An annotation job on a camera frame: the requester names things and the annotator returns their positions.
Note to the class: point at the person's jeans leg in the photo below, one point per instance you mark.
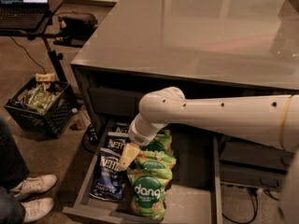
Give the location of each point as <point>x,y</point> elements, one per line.
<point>12,172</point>

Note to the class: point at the upper white sneaker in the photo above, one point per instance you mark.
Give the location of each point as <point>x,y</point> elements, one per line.
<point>34,185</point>

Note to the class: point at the green dang chip bag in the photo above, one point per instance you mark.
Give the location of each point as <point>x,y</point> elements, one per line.
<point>165,131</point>
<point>149,191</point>
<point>154,160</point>
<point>160,143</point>

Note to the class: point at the laptop computer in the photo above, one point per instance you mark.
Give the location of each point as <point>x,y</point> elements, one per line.
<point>22,14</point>

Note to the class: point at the right middle drawer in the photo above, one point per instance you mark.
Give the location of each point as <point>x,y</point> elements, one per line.
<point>256,156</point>

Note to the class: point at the black power adapter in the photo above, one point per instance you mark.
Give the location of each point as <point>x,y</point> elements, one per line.
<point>89,138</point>

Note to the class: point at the green snack bags in crate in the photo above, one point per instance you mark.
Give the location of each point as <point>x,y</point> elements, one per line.
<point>41,97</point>

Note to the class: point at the tan snack bar on crate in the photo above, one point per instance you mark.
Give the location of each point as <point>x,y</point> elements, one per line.
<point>49,77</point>

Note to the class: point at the black laptop stand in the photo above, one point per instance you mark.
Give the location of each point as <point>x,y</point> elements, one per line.
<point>41,32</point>

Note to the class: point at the rear green Dang chip bag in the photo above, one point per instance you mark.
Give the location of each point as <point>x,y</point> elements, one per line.
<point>165,131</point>

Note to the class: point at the open middle drawer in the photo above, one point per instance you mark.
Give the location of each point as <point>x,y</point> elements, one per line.
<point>192,197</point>

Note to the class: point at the closed top drawer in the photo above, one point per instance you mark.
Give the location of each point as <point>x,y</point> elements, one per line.
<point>115,102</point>

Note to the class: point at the white sneaker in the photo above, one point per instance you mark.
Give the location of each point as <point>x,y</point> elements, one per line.
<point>37,209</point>
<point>34,185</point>

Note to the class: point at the dark grey counter cabinet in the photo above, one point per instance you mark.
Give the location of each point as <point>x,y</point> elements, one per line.
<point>206,48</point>

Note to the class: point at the black plastic crate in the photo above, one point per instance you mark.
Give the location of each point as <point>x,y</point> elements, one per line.
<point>54,121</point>

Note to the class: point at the blue kettle chip bag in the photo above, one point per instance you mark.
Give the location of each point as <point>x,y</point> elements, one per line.
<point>117,141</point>
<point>121,127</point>
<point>108,183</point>

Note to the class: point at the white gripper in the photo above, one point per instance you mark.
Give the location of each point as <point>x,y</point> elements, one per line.
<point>135,136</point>

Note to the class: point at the right lower drawer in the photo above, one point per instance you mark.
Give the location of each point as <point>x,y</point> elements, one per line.
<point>248,177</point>

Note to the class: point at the front green Dang chip bag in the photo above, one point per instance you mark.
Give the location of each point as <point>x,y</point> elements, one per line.
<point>149,191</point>

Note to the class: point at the lower white sneaker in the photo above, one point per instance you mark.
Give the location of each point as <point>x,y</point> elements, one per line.
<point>37,209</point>

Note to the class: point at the dark bag on stand base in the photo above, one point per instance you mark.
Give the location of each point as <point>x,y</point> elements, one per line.
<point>75,28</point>

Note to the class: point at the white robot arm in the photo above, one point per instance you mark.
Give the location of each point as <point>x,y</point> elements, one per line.
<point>267,120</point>

